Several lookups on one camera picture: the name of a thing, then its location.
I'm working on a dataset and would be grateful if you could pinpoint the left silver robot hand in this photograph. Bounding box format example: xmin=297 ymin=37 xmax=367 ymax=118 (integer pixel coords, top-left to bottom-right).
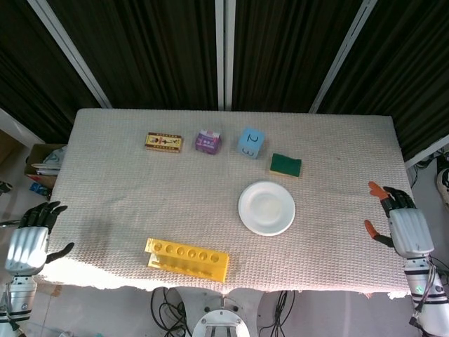
xmin=4 ymin=201 xmax=75 ymax=277

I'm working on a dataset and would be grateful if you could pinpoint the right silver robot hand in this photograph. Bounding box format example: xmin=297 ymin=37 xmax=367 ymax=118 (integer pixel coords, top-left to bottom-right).
xmin=363 ymin=180 xmax=435 ymax=261

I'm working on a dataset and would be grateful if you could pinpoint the green and yellow sponge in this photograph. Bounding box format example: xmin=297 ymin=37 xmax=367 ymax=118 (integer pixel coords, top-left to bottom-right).
xmin=269 ymin=152 xmax=302 ymax=178

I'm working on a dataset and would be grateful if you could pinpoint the white paper plate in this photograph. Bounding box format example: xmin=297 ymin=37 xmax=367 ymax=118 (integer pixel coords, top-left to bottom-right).
xmin=238 ymin=180 xmax=296 ymax=237

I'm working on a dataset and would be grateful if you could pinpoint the white sneaker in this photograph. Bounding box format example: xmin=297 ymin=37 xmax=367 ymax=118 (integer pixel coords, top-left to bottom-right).
xmin=436 ymin=167 xmax=449 ymax=211

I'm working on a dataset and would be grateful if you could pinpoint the blue packet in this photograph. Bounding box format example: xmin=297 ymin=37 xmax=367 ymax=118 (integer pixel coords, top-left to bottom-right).
xmin=29 ymin=181 xmax=49 ymax=197

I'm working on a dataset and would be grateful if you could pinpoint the brown cardboard box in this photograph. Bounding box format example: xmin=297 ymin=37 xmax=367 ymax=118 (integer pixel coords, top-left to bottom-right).
xmin=23 ymin=143 xmax=67 ymax=190

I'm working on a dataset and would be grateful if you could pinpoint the white woven tablecloth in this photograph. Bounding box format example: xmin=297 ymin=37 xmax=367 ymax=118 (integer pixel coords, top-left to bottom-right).
xmin=34 ymin=107 xmax=415 ymax=300

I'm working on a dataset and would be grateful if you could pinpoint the yellow test tube rack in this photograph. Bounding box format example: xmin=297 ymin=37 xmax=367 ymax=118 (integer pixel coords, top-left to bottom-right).
xmin=143 ymin=237 xmax=231 ymax=284

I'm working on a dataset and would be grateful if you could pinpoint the yellow brown flat box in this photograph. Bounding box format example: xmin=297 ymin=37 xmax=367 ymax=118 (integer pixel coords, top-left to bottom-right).
xmin=145 ymin=131 xmax=185 ymax=154

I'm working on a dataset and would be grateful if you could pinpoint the blue foam number cube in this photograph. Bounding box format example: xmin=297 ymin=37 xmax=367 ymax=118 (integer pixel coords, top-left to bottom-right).
xmin=238 ymin=126 xmax=266 ymax=159

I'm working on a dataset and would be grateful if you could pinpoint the purple small carton box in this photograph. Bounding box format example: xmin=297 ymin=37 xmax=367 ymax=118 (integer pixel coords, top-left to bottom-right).
xmin=194 ymin=128 xmax=222 ymax=156

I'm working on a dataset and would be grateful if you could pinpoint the white robot torso base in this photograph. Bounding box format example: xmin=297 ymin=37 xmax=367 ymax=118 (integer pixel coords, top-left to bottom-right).
xmin=174 ymin=286 xmax=262 ymax=337

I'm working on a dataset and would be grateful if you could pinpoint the black pleated curtain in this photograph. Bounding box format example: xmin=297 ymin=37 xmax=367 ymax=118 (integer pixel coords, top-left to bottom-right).
xmin=0 ymin=0 xmax=449 ymax=161

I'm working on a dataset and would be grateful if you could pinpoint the black cable bundle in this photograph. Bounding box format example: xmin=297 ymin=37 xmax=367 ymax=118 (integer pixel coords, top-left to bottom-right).
xmin=258 ymin=290 xmax=297 ymax=337
xmin=149 ymin=287 xmax=189 ymax=337
xmin=406 ymin=147 xmax=449 ymax=189

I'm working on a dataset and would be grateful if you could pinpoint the white metal frame bar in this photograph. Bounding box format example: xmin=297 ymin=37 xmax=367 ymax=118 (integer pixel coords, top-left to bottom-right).
xmin=0 ymin=107 xmax=36 ymax=145
xmin=404 ymin=135 xmax=449 ymax=169

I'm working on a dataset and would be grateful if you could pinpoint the white metal frame post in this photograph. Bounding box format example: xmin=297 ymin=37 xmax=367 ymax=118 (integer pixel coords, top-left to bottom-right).
xmin=27 ymin=0 xmax=113 ymax=109
xmin=308 ymin=0 xmax=378 ymax=114
xmin=214 ymin=0 xmax=236 ymax=112

